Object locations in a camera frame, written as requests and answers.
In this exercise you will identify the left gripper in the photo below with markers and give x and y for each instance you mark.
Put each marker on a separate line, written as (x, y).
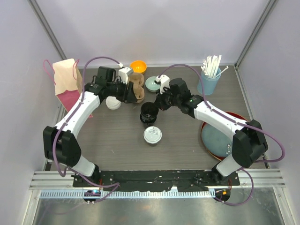
(128, 96)

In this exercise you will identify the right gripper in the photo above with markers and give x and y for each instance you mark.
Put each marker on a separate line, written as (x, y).
(160, 101)

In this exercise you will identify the black paper coffee cup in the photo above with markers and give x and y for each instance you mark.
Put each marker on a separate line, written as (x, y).
(148, 113)

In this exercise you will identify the white cup lid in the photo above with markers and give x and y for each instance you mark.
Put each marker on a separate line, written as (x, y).
(112, 103)
(152, 134)

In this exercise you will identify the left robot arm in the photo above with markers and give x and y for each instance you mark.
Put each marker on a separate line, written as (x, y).
(60, 141)

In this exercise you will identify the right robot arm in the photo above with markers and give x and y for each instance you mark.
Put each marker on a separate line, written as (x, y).
(248, 143)

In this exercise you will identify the light green bowl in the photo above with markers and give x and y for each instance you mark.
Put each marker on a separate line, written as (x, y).
(151, 85)

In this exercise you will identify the cardboard cup carrier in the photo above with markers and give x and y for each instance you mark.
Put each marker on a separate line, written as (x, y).
(138, 82)

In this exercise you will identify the orange bowl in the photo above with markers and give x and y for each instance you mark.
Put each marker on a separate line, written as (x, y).
(139, 66)

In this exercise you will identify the blue straw holder cup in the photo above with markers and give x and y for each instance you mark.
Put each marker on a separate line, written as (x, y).
(208, 83)

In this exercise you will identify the white wrapped straws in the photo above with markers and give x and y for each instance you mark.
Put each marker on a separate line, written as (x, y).
(211, 65)

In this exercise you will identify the pink paper gift bag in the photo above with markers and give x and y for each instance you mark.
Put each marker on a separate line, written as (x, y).
(67, 79)

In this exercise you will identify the blue plate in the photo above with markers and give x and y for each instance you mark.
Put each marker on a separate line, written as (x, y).
(217, 143)

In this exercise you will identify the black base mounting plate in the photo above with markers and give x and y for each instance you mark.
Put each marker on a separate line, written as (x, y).
(163, 180)

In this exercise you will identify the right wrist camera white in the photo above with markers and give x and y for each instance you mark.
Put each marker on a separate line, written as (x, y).
(163, 81)

